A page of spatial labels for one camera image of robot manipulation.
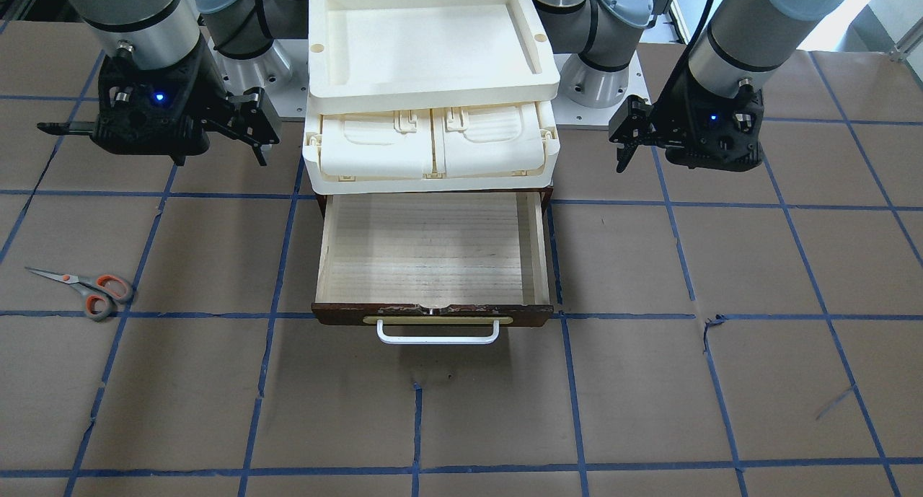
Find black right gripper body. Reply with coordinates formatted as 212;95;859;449
96;46;224;165

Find orange grey scissors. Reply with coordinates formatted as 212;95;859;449
25;267;134;322

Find cream plastic storage box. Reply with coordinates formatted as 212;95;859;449
303;102;560;195

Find cream plastic tray lid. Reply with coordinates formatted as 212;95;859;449
307;0;560;115

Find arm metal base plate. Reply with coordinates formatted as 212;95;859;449
552;54;650;130
206;37;309;121

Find light wooden drawer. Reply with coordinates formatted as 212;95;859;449
311;190;553;327

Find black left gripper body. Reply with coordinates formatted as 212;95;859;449
653;70;764;172

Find white drawer handle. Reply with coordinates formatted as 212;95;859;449
376;320;500;346

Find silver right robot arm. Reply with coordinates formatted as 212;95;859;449
37;0;309;165

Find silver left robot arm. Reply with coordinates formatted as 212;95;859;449
533;0;843;172

